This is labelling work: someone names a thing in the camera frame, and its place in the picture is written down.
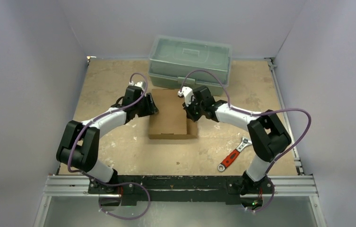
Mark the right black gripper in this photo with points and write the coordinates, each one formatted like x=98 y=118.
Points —
x=191 y=110

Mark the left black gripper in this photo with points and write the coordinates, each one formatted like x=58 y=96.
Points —
x=151 y=108

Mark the brown cardboard box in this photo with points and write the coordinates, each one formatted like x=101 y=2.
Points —
x=171 y=122

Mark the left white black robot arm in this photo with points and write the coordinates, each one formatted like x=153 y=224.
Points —
x=79 y=145

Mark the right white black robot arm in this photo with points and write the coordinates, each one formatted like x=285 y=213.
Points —
x=268 y=135

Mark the translucent green plastic toolbox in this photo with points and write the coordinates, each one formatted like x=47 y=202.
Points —
x=176 y=62

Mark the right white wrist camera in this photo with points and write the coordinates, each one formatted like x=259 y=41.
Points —
x=187 y=94

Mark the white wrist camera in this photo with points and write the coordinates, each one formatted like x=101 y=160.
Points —
x=187 y=94
x=140 y=84

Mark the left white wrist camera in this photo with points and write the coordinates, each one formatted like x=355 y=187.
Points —
x=140 y=84

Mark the red handled adjustable wrench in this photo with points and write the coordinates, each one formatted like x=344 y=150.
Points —
x=229 y=159

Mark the black metal base rail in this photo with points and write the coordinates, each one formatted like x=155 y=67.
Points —
x=171 y=188

